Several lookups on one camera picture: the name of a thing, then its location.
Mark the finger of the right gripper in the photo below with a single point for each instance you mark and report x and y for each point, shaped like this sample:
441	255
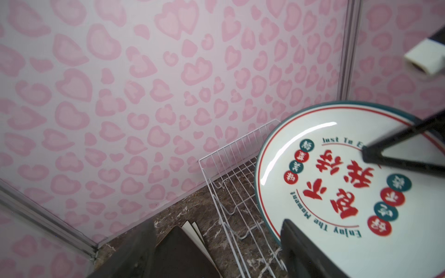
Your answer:
419	148

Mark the white wire dish rack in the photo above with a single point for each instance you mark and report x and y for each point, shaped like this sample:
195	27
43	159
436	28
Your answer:
229	173

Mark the black square plate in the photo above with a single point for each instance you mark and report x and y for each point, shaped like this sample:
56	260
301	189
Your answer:
177	256

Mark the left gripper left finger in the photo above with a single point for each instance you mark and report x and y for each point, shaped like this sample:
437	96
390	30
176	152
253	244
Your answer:
134	259

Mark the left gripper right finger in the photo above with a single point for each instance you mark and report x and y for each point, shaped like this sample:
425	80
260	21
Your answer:
302	258

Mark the white round plate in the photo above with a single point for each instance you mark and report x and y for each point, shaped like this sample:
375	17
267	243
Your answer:
371	220

